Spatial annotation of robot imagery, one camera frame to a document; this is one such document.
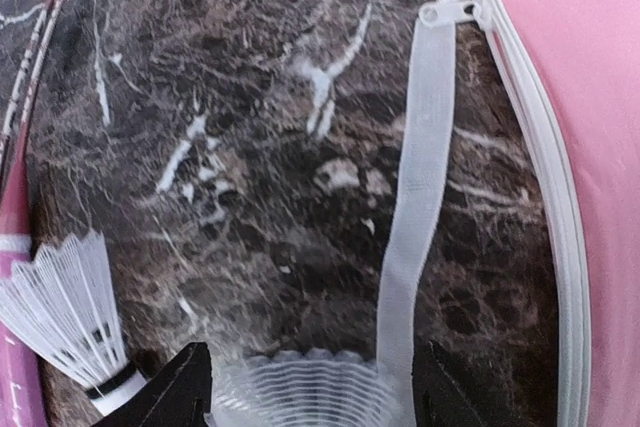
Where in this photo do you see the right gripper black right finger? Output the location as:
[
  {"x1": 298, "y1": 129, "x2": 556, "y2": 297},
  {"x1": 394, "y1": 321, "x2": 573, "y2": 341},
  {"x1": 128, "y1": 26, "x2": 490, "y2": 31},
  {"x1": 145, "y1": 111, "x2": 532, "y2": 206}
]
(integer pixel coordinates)
[{"x1": 413, "y1": 341, "x2": 505, "y2": 426}]

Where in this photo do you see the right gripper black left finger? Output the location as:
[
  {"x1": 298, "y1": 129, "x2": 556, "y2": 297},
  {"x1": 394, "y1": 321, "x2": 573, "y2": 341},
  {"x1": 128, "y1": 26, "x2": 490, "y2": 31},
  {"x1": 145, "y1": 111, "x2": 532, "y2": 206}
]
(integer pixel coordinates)
[{"x1": 94, "y1": 342, "x2": 212, "y2": 427}]

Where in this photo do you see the white plastic shuttlecock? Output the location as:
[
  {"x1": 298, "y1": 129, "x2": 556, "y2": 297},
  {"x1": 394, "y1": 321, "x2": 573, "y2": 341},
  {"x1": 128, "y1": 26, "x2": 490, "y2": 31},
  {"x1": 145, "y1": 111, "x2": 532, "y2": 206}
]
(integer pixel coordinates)
[
  {"x1": 204, "y1": 348, "x2": 398, "y2": 427},
  {"x1": 1, "y1": 230, "x2": 147, "y2": 417}
]

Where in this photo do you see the red badminton racket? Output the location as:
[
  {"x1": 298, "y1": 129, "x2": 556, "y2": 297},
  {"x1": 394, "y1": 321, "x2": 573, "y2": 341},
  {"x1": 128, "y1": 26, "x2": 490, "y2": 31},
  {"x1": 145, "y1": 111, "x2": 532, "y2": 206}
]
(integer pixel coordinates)
[{"x1": 0, "y1": 0, "x2": 109, "y2": 183}]

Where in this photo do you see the pink racket bag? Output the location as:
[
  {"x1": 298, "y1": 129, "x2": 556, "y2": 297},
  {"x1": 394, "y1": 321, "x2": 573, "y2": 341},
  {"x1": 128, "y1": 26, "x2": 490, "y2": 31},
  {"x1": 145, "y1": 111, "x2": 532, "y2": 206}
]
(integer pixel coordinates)
[{"x1": 475, "y1": 0, "x2": 639, "y2": 426}]

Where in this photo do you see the white bag shoulder strap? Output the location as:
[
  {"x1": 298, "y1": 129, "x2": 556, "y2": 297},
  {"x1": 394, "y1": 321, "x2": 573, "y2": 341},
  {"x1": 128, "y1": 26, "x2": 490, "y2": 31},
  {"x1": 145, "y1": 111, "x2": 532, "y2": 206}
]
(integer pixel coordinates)
[{"x1": 375, "y1": 0, "x2": 476, "y2": 378}]

